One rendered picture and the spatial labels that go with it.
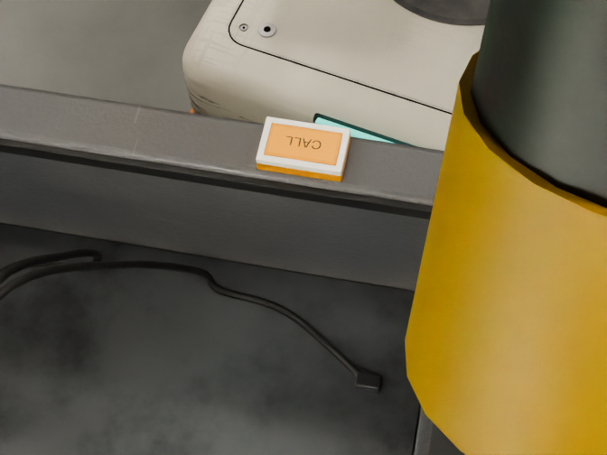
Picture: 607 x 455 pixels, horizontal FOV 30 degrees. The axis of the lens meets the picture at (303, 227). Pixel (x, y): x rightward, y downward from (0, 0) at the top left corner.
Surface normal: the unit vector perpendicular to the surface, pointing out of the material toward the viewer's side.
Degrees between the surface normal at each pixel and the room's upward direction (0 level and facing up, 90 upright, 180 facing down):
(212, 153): 0
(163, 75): 0
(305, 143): 0
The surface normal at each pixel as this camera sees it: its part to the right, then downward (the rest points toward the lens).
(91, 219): -0.20, 0.87
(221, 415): -0.04, -0.46
